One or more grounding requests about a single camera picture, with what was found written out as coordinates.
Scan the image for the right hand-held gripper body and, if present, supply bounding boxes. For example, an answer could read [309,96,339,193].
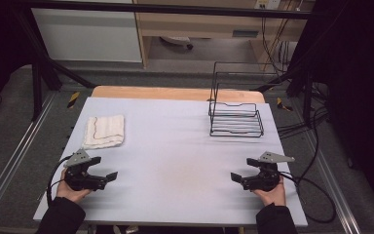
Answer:
[241,150,296,192]

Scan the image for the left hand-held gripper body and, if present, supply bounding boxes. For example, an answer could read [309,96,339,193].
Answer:
[63,148,109,192]

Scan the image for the white towel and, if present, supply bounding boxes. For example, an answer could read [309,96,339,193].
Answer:
[82,113,126,151]

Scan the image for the black wire rack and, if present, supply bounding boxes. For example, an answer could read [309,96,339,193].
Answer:
[207,60,284,138]

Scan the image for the person's left hand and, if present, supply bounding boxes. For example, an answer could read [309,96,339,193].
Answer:
[56,169,93,205]

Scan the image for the person's right hand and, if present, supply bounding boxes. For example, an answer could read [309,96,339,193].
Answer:
[251,180,287,208]

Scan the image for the yellow black floor tape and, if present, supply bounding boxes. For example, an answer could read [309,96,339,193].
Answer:
[276,97,294,112]
[66,91,82,109]

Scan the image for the pale blue table mat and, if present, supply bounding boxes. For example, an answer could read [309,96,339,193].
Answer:
[32,97,309,228]

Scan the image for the black metal stand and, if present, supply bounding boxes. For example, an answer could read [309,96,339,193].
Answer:
[12,6,97,122]
[255,62,317,129]

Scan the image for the white cabinet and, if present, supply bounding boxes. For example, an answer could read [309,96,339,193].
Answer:
[31,7,143,63]

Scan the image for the chair base with casters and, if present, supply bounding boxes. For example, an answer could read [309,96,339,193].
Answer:
[159,35,195,51]

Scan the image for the light wooden desk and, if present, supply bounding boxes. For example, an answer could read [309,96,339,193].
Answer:
[132,0,317,70]

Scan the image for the white power outlet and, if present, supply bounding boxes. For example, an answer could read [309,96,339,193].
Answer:
[253,0,282,11]

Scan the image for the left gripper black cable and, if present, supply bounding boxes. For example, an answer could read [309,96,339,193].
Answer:
[46,154,74,207]

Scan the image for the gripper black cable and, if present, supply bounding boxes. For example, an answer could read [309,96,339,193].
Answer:
[278,170,337,224]
[46,154,74,207]

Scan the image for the black floor cable bundle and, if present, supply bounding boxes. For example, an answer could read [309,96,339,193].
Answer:
[277,82,330,183]

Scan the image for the aluminium floor rail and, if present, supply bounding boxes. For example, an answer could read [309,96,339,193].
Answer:
[0,92,58,226]
[300,129,362,234]

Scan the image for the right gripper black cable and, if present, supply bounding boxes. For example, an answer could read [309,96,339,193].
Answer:
[278,170,337,224]

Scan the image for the hanging cables under desk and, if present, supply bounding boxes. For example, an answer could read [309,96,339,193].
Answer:
[260,15,294,74]

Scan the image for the black metal frame bar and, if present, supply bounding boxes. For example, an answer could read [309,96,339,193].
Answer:
[13,0,320,20]

